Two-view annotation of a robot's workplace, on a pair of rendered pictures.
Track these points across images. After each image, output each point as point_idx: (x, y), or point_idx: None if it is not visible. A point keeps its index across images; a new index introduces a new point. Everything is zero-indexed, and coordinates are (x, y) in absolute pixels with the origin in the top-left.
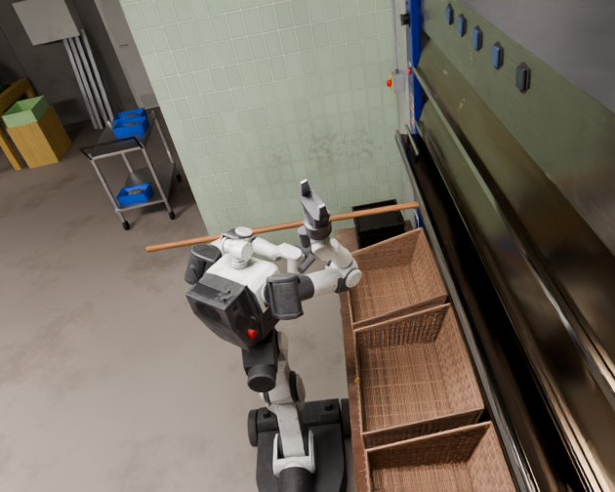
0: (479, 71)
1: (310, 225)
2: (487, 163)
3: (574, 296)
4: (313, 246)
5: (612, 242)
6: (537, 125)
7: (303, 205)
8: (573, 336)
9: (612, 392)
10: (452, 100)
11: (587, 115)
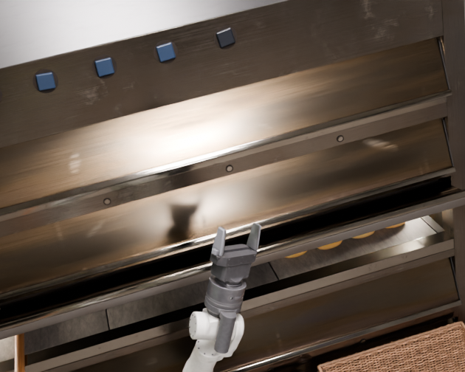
0: (124, 91)
1: (240, 284)
2: (195, 147)
3: (368, 102)
4: (240, 324)
5: (373, 46)
6: (263, 52)
7: (232, 262)
8: (396, 107)
9: (434, 94)
10: (44, 177)
11: (319, 4)
